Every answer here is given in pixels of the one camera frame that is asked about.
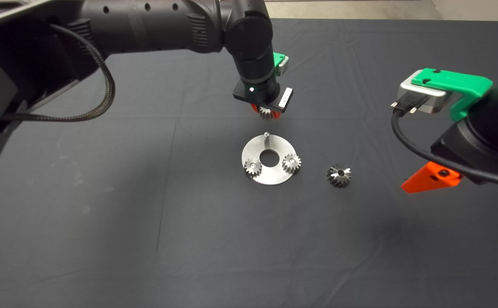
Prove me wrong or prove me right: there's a green left camera mount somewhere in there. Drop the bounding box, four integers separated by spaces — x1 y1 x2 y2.
273 52 289 77

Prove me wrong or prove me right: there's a green right camera mount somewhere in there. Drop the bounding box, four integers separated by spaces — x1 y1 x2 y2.
412 68 493 122

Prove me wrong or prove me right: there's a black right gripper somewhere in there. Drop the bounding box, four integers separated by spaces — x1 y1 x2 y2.
401 127 498 194

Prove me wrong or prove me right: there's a round metal plate with hole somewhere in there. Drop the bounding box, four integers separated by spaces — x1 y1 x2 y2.
242 132 297 186

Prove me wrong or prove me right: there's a black braided cable sleeve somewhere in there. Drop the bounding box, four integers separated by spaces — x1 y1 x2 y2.
0 24 116 129

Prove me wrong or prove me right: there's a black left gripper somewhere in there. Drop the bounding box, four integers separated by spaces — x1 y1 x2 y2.
233 80 295 121

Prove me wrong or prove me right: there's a silver right camera box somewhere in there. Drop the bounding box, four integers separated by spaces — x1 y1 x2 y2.
398 75 453 115

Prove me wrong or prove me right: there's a dark grey table cloth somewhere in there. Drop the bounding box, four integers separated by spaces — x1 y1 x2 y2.
0 17 498 308

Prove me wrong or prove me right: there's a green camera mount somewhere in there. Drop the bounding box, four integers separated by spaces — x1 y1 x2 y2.
273 52 289 77
412 68 493 122

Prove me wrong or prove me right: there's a large steel gear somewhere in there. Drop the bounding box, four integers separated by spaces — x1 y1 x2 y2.
326 164 352 188

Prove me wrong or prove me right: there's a black right camera cable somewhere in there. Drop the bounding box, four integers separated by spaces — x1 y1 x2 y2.
389 94 498 190

